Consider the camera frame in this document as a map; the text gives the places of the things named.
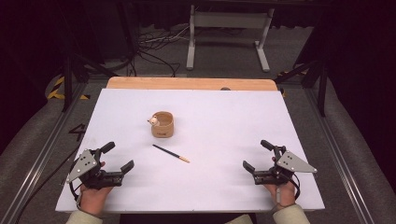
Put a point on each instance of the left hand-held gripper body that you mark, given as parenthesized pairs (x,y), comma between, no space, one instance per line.
(83,164)

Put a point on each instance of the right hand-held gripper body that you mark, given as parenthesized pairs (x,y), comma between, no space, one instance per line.
(292,164)

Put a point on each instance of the black pen with wooden tip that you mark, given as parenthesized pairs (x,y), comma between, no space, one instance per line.
(169,152)

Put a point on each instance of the wooden cup with bear figure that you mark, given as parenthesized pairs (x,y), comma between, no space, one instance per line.
(162,125)

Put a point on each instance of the person's right hand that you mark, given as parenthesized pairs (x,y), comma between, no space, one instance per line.
(281,196)

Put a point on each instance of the person's left hand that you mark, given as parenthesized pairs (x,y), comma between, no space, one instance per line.
(93,200)

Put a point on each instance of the black tape floor mark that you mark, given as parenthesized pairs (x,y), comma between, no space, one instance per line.
(78,132)

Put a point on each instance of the white table mat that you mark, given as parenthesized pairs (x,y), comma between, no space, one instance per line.
(211,124)

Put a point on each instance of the yellow black floor tape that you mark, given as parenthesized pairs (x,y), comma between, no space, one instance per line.
(57,88)

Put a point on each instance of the black tripod stand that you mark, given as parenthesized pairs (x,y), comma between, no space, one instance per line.
(322,87)
(67,77)

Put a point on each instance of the wooden board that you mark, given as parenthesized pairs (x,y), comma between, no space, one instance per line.
(186,83)

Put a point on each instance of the white metal stand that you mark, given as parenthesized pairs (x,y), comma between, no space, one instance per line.
(230,20)

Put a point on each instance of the aluminium floor rail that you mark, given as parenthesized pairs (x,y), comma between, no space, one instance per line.
(40,158)
(339,155)

